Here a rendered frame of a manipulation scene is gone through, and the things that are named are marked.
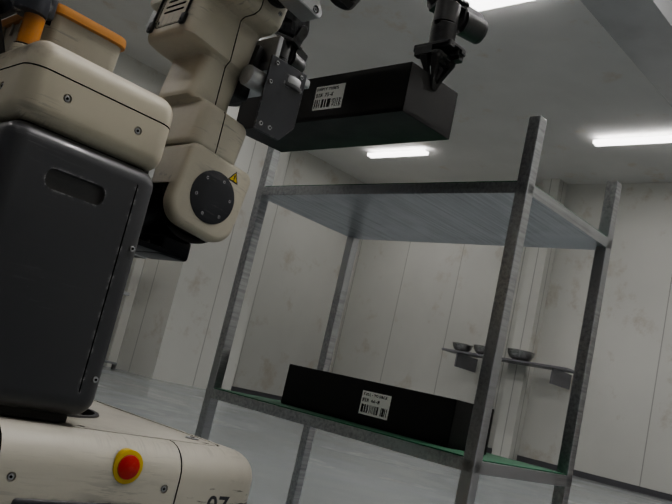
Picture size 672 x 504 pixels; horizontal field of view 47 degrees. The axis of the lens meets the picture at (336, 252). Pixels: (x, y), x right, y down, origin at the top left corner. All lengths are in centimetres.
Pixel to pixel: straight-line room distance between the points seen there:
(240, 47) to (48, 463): 89
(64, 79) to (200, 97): 41
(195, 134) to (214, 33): 21
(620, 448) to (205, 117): 1060
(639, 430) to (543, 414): 145
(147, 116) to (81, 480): 55
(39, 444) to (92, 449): 8
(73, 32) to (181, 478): 75
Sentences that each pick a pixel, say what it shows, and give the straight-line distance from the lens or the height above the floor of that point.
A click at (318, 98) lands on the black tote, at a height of 107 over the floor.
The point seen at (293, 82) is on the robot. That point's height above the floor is 101.
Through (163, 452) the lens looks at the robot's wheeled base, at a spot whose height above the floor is 26.
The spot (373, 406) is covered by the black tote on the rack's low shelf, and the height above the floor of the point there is 40.
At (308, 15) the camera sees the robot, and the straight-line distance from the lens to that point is 156.
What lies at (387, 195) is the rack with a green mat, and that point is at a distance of 196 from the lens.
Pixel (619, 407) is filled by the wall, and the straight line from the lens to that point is 1183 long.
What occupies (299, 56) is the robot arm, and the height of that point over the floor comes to 129.
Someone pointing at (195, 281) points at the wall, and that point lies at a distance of 1109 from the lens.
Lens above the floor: 42
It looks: 10 degrees up
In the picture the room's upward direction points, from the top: 13 degrees clockwise
